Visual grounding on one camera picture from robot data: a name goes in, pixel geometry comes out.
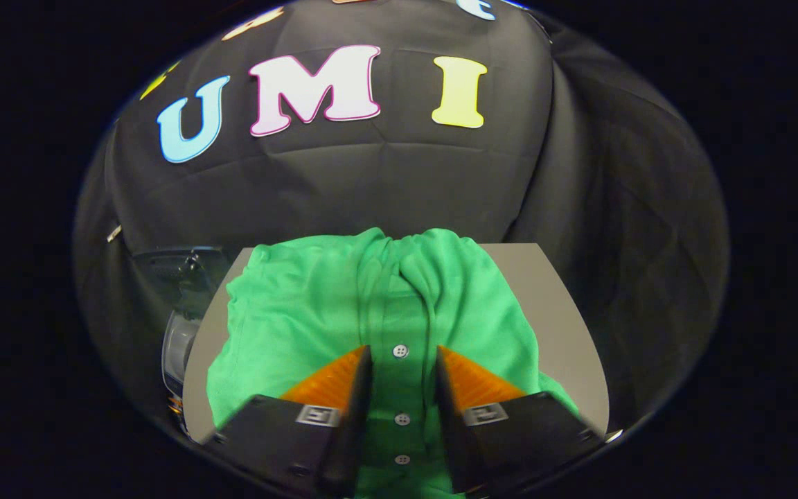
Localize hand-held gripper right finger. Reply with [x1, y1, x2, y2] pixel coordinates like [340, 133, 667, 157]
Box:
[435, 344, 605, 494]

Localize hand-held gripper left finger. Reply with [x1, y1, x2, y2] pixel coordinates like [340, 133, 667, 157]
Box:
[202, 344, 374, 497]

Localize green polo shirt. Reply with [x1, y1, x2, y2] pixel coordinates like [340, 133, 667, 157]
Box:
[205, 227, 580, 499]

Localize grey cabinet with button panel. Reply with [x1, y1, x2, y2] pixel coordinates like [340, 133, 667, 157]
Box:
[182, 243, 611, 444]

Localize black backdrop cloth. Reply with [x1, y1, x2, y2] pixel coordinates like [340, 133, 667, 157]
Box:
[73, 0, 731, 444]

